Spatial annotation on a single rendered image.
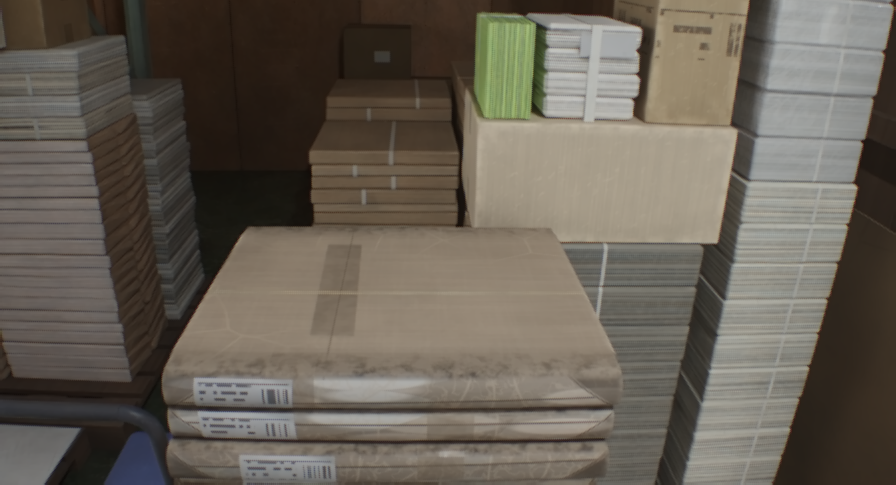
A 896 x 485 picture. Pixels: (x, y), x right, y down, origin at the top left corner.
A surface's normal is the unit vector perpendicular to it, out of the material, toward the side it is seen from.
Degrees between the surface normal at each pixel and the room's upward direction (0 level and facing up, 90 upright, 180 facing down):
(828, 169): 90
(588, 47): 90
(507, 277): 0
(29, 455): 0
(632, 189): 90
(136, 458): 0
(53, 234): 90
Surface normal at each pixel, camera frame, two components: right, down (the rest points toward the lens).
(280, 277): 0.03, -0.92
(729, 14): 0.04, 0.38
